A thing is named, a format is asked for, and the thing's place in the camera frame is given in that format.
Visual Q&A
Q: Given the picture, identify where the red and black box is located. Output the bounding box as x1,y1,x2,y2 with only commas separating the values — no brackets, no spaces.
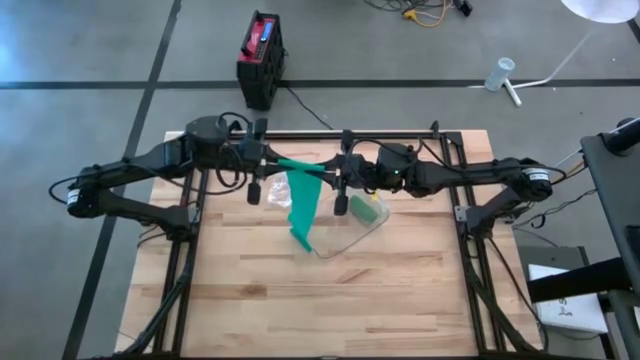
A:
235,10,287,111

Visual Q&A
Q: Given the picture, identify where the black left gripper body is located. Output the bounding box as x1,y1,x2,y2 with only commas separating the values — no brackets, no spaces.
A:
237,118,269,206

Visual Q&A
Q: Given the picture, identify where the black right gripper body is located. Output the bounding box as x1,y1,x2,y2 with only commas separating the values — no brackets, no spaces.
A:
333,129,377,217

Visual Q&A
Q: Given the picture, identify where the white floor stand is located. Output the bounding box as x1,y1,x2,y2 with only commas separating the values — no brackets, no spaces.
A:
467,0,640,107

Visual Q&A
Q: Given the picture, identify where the grey desk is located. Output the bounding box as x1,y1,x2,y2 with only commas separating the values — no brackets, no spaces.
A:
579,117,640,360

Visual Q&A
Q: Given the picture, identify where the light green elastic bandage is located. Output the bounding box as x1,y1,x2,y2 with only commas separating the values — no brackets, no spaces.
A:
348,194,380,225

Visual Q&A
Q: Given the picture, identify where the clear plastic bag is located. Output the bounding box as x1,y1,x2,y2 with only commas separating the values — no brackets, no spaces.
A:
267,177,294,209
312,185,391,260

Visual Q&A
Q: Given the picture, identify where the grey flat box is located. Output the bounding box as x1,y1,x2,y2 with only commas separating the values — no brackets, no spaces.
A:
514,244,589,301

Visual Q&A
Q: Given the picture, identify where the yellow floor cable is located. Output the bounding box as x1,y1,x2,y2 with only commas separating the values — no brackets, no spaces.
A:
402,0,451,29

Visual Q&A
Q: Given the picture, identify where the dark green bandage piece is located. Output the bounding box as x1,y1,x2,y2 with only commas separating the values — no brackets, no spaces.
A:
277,158,326,254

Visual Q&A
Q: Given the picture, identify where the black floor cable bundle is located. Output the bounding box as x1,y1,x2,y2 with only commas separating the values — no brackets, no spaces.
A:
364,0,451,14

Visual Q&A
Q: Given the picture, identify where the white box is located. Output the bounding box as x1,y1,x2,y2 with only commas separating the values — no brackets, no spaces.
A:
527,262,609,334

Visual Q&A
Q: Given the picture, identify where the black aluminium rig frame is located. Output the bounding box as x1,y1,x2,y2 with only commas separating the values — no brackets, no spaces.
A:
119,119,546,360

